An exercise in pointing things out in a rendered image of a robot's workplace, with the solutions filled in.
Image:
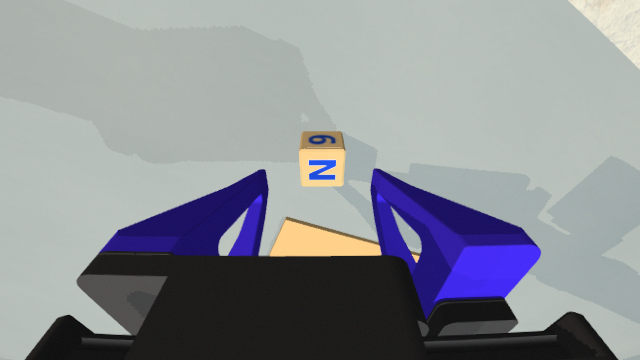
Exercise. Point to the beige letter block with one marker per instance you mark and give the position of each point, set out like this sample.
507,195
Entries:
322,158

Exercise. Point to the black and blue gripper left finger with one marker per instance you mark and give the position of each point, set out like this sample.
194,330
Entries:
196,227

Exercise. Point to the orange flat mat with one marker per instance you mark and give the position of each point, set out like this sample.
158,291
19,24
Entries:
299,238

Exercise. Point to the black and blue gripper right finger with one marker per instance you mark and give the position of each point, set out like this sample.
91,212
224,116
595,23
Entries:
466,254

